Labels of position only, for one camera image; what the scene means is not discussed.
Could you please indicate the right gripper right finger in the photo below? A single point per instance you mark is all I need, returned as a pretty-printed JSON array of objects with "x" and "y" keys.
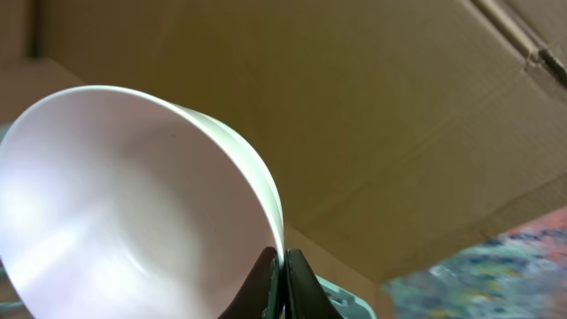
[{"x": 305, "y": 298}]

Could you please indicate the grey dishwasher rack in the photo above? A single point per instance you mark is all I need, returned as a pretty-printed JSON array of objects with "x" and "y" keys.
[{"x": 347, "y": 304}]

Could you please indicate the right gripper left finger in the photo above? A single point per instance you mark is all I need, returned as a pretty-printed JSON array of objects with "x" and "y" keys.
[{"x": 258, "y": 297}]

